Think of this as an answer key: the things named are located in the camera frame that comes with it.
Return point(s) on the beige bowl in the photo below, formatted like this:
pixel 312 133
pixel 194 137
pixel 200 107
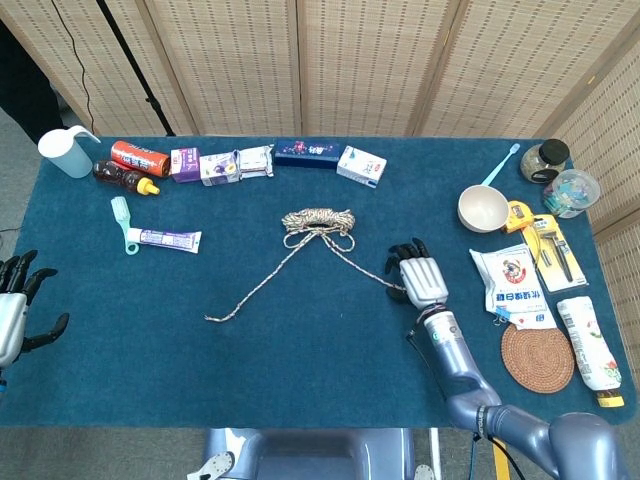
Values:
pixel 482 207

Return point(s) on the blue grey robot torso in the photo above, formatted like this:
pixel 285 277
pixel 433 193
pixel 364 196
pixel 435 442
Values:
pixel 310 455

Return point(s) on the brown woven round coaster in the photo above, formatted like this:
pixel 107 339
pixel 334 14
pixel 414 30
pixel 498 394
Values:
pixel 537 360

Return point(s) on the white table leg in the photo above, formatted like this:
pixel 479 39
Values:
pixel 434 450

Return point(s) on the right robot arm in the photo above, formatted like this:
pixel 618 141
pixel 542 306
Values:
pixel 452 350

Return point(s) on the razor in yellow blister pack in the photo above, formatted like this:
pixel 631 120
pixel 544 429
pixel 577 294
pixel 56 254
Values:
pixel 550 240

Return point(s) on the purple milk carton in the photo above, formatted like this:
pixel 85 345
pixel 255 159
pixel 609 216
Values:
pixel 186 165

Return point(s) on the yellow tape measure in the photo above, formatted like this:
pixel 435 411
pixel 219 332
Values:
pixel 520 215

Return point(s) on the white drink bottle yellow cap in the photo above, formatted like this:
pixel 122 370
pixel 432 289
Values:
pixel 587 345

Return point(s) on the small binder clip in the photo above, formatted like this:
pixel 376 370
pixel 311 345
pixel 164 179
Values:
pixel 500 316

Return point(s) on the blue table mat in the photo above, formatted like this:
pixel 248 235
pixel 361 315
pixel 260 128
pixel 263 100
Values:
pixel 300 360

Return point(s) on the mint green toothbrush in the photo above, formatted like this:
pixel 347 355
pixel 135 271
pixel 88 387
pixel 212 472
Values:
pixel 121 210

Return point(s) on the brown tea bottle yellow cap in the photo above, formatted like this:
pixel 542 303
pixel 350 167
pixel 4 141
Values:
pixel 117 175

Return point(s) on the white printed food bag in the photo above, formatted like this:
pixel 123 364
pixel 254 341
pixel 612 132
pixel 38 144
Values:
pixel 505 275

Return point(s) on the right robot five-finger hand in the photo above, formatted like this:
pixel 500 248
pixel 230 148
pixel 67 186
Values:
pixel 425 280

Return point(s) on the white blue red box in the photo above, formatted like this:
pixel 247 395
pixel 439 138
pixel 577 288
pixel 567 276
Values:
pixel 360 167

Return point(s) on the white purple toothpaste tube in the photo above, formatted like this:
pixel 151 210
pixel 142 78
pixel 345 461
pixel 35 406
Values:
pixel 165 238

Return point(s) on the clear plastic jar of clips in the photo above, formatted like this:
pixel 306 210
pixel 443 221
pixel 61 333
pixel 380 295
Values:
pixel 572 192

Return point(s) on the white plastic pitcher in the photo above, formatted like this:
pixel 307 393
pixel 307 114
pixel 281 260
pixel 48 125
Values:
pixel 65 155

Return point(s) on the clear wrapped packet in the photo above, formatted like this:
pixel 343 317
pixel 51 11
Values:
pixel 255 162

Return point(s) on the dark blue long box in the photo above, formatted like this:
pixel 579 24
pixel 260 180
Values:
pixel 305 152

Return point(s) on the light blue toothbrush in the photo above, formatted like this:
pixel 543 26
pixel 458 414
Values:
pixel 500 167

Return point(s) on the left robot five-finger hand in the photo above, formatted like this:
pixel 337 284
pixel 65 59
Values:
pixel 10 320

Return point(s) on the glass jar black lid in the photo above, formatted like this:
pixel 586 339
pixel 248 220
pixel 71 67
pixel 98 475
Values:
pixel 547 155

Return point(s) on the white purple drink carton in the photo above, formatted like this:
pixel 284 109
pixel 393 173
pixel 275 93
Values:
pixel 218 170

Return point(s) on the orange red can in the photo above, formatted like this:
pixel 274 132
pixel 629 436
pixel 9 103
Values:
pixel 140 157

